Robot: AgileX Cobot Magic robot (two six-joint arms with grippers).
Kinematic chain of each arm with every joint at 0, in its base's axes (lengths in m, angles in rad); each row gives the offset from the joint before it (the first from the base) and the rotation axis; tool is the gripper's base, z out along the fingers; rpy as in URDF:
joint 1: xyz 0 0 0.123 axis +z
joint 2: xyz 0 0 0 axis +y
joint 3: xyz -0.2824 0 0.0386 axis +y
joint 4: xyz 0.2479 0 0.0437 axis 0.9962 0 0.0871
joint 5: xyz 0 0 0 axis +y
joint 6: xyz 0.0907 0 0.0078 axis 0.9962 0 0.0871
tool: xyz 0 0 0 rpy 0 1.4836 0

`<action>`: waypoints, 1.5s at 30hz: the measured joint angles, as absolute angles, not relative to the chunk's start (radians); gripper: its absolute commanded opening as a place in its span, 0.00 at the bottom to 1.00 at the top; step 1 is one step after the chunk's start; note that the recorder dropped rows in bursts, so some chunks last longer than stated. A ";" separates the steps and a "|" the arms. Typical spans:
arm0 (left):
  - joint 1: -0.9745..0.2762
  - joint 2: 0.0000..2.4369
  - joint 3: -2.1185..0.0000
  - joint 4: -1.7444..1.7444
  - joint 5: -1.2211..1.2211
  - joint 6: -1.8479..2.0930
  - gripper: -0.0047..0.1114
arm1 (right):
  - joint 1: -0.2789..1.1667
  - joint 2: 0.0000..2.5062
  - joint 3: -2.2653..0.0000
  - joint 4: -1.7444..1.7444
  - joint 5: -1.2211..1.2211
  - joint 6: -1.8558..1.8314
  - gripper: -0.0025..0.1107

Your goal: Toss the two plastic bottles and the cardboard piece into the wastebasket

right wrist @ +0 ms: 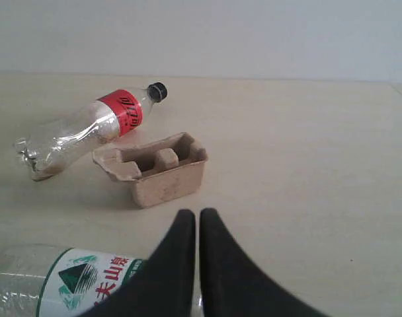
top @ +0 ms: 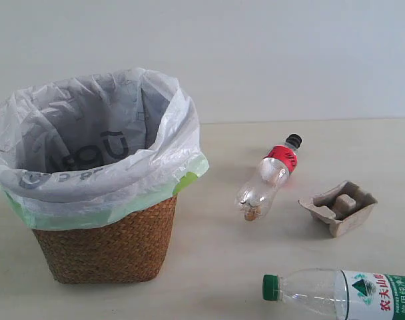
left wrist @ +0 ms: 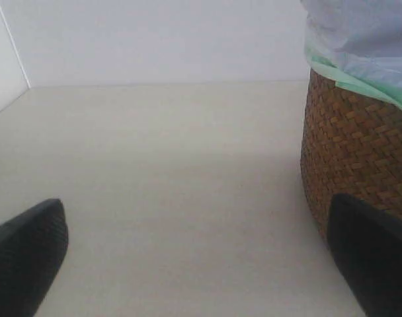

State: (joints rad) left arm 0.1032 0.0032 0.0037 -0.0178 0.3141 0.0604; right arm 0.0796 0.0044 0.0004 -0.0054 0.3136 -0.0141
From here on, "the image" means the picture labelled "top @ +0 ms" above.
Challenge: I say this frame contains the clear bottle red label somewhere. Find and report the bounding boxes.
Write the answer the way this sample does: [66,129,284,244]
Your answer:
[235,134,302,221]

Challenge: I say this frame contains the grey cardboard pulp tray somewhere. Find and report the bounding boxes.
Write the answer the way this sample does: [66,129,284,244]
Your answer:
[298,181,378,238]

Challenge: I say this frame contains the clear bottle green label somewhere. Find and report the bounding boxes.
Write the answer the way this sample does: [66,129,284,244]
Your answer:
[262,269,405,320]

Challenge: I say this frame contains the woven brown wicker basket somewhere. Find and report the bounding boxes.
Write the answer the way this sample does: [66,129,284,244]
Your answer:
[33,196,177,284]

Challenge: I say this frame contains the white plastic bin liner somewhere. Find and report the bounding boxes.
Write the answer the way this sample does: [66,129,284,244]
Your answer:
[0,68,208,231]

